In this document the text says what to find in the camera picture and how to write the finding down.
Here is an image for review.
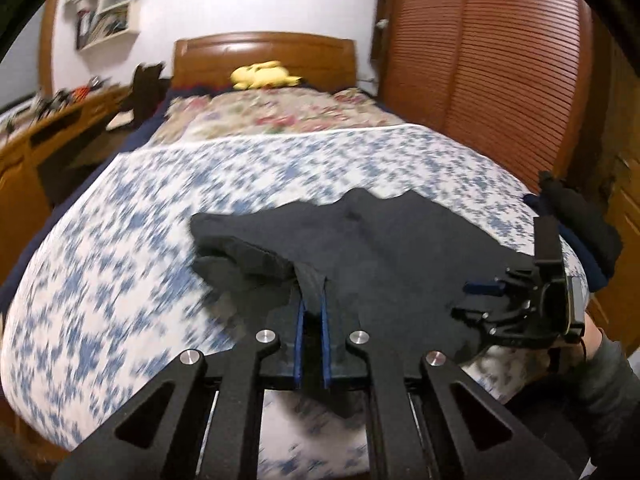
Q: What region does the blue floral bed sheet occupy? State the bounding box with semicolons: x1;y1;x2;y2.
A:
0;124;587;480

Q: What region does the black jacket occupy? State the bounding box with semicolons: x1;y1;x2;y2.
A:
191;187;541;418

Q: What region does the wooden slatted wardrobe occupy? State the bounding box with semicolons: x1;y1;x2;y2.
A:
377;0;597;196

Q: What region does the white wall shelf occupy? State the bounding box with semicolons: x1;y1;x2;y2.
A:
65;0;151;52

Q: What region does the yellow plush toy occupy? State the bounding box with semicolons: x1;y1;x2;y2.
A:
230;61;302;92

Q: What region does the person's right hand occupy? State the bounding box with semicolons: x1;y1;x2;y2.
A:
584;316;604;361

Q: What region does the narrow wooden shelf unit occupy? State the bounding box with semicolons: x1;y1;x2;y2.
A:
372;0;396;86

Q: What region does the person's right forearm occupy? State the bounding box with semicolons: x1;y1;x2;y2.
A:
549;330;640;480

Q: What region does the black folded cloth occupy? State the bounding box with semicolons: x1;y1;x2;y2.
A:
537;170;624;277

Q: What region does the wooden desk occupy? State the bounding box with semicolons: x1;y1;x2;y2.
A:
0;82;133;286

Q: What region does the pink floral quilt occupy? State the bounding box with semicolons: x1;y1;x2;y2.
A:
150;87;407;150

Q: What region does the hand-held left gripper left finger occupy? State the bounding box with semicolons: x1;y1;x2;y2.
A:
52;300;307;480

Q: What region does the wooden bed headboard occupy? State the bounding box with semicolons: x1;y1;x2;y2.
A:
171;31;358;97

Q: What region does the wooden door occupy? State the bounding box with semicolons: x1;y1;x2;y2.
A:
594;35;640;328

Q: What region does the window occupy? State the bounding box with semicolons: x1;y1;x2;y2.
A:
0;15;47;111

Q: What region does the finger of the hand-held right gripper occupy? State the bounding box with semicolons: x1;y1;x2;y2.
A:
464;281;507;297
451;306;496;327

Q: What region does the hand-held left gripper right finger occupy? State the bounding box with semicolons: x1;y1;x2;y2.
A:
320;292;576;480

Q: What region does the dark wooden chair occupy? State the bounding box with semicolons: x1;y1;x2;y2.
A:
107;62;169;132

